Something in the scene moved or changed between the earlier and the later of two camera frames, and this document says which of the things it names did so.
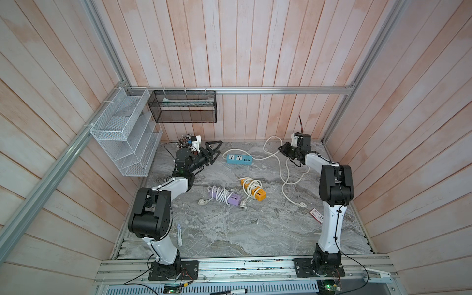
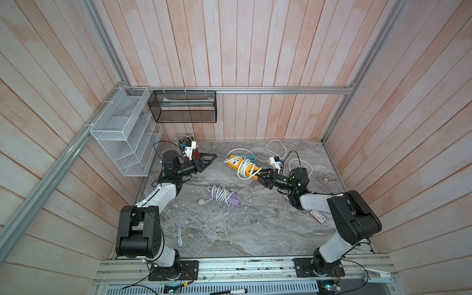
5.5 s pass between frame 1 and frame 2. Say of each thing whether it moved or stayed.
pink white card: stayed
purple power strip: stayed
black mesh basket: stayed
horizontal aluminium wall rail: stayed
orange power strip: moved
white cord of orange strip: moved
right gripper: moved
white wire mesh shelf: stayed
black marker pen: stayed
